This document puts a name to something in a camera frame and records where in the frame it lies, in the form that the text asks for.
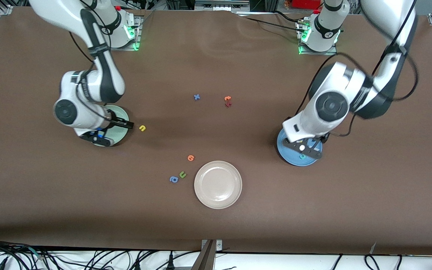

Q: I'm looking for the green plate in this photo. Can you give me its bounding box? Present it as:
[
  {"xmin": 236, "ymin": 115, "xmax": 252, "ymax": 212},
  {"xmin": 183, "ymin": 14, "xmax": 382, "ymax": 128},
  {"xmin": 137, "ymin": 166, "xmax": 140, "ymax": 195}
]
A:
[{"xmin": 100, "ymin": 105, "xmax": 130, "ymax": 147}]

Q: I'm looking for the blue plate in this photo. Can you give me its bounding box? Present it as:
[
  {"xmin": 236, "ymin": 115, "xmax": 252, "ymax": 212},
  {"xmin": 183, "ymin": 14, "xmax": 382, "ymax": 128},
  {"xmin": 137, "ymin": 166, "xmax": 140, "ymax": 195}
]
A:
[{"xmin": 277, "ymin": 127, "xmax": 323, "ymax": 167}]

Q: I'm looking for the beige plate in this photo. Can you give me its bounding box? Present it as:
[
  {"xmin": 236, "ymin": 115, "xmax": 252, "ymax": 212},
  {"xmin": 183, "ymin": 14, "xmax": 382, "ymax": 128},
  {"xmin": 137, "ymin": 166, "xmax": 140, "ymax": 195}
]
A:
[{"xmin": 194, "ymin": 160, "xmax": 243, "ymax": 209}]

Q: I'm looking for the red box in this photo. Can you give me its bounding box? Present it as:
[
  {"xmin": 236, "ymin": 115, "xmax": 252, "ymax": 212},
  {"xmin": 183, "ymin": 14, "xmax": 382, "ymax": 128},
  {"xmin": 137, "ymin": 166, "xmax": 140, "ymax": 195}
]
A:
[{"xmin": 292, "ymin": 0, "xmax": 322, "ymax": 10}]

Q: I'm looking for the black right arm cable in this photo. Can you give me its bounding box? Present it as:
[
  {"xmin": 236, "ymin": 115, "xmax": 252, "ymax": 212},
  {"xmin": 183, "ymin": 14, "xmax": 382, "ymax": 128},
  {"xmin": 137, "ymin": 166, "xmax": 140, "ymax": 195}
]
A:
[{"xmin": 76, "ymin": 82, "xmax": 112, "ymax": 121}]

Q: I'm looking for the long looping black cable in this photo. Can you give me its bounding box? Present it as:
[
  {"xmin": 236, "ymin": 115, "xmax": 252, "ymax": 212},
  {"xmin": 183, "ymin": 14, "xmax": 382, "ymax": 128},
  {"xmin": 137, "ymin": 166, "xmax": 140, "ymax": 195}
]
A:
[{"xmin": 69, "ymin": 32, "xmax": 93, "ymax": 63}]

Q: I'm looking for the black looped floor cable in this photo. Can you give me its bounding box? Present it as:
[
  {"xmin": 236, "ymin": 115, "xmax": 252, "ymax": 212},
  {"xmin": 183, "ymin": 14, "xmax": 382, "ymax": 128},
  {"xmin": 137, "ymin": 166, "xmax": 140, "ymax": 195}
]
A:
[{"xmin": 364, "ymin": 254, "xmax": 382, "ymax": 270}]

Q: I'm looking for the thin black cable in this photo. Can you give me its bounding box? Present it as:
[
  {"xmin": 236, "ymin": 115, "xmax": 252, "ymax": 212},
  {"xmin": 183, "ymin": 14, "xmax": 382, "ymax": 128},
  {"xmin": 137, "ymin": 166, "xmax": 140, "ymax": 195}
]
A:
[
  {"xmin": 243, "ymin": 16, "xmax": 302, "ymax": 30},
  {"xmin": 273, "ymin": 10, "xmax": 305, "ymax": 23}
]

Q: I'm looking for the aluminium frame bar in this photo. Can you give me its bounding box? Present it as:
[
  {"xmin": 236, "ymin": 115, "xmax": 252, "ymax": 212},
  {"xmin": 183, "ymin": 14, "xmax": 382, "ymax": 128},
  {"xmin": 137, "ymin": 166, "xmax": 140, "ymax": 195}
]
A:
[{"xmin": 194, "ymin": 0, "xmax": 251, "ymax": 12}]

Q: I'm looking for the aluminium profile with bracket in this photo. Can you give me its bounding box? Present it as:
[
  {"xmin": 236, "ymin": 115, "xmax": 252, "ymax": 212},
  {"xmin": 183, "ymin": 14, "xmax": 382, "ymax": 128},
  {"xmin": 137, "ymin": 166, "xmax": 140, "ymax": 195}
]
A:
[{"xmin": 191, "ymin": 239, "xmax": 223, "ymax": 270}]

